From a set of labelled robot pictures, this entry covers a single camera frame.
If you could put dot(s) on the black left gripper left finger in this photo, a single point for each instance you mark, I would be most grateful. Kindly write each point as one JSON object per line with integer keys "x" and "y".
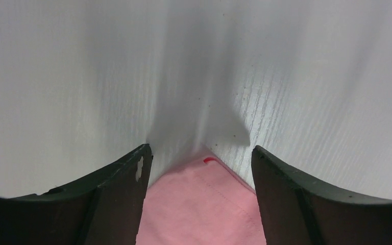
{"x": 103, "y": 207}

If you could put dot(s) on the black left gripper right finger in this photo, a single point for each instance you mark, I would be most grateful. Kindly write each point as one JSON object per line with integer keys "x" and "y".
{"x": 298, "y": 208}

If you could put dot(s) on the pink t-shirt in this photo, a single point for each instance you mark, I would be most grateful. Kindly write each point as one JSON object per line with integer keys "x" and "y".
{"x": 200, "y": 201}

